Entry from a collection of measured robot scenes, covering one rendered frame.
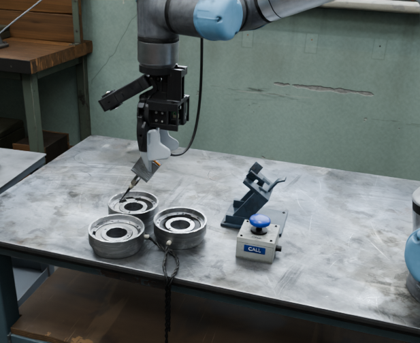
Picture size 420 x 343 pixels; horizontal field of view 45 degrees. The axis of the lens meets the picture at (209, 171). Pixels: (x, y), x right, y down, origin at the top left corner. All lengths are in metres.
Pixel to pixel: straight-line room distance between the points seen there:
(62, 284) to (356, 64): 1.69
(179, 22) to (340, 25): 1.65
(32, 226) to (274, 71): 1.69
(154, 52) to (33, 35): 1.97
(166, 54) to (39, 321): 0.67
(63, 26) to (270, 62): 1.06
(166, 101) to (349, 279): 0.46
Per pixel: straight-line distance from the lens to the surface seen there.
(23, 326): 1.23
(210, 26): 0.83
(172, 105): 0.92
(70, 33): 2.73
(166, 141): 1.01
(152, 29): 0.90
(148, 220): 1.03
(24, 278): 1.97
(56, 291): 1.31
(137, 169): 1.02
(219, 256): 0.96
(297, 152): 2.61
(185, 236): 0.95
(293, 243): 1.02
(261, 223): 0.93
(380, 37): 2.45
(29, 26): 2.85
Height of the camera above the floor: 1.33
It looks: 24 degrees down
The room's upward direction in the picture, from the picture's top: 2 degrees clockwise
